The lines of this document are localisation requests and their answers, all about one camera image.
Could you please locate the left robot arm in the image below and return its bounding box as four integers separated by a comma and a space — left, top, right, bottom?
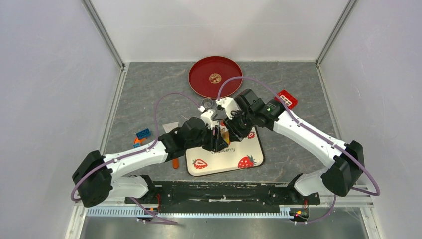
71, 117, 229, 208

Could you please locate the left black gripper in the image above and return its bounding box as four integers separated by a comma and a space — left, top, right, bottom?
186, 122, 228, 152

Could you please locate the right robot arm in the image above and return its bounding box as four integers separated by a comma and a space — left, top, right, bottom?
216, 89, 364, 203

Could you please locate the purple cable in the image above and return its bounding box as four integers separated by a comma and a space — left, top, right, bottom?
215, 76, 381, 225
70, 92, 207, 226

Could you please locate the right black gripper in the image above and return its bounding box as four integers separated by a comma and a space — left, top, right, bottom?
223, 109, 256, 142

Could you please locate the wooden roller with handle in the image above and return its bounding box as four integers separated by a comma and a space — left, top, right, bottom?
221, 128, 230, 145

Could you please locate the white strawberry tray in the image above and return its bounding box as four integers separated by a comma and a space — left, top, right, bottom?
185, 128, 265, 177

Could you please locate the round metal cookie cutter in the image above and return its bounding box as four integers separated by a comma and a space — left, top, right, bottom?
201, 98, 214, 109

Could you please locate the red toy block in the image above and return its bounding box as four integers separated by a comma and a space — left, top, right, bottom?
274, 89, 298, 110

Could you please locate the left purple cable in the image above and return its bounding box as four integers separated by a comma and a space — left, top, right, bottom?
70, 92, 207, 226

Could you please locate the round red tray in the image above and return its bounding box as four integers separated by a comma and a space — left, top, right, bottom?
188, 56, 243, 99

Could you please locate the metal spatula orange handle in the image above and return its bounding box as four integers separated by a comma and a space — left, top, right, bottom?
162, 122, 180, 170

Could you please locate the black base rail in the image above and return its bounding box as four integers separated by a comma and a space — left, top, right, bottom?
138, 181, 320, 214

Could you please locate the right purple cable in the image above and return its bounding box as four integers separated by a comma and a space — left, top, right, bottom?
215, 76, 381, 225

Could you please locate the orange arch toy block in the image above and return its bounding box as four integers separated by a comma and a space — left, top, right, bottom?
133, 137, 146, 145

